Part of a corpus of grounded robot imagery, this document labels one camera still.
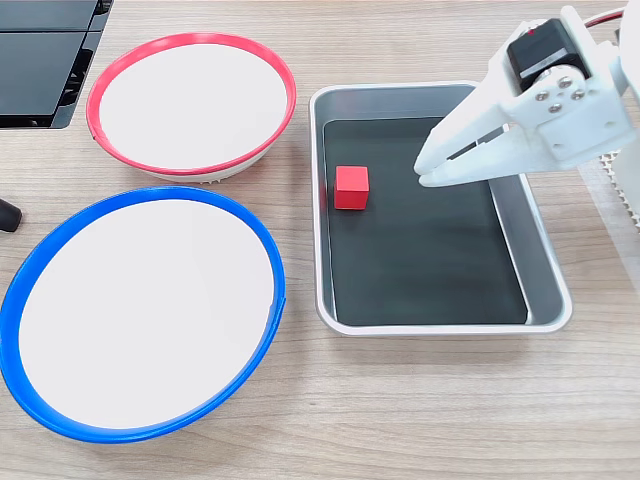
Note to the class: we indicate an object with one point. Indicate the red cube block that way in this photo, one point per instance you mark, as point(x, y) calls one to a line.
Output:
point(351, 189)

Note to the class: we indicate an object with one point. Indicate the silver metal tray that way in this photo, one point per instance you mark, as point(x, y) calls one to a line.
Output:
point(545, 270)

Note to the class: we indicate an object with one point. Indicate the black tray liner mat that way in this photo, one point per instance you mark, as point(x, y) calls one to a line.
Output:
point(425, 250)

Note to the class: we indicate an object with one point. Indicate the red-rimmed white dish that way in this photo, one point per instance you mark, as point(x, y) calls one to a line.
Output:
point(192, 105)

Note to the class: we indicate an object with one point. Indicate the blue-rimmed white dish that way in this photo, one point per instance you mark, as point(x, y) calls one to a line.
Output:
point(145, 315)

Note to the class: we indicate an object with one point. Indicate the white lattice mat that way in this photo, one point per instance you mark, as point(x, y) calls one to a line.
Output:
point(625, 190)

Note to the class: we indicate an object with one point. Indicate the black flat device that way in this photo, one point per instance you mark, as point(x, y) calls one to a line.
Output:
point(35, 65)

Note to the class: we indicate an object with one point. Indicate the small black rounded object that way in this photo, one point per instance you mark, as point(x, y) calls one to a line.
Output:
point(9, 215)

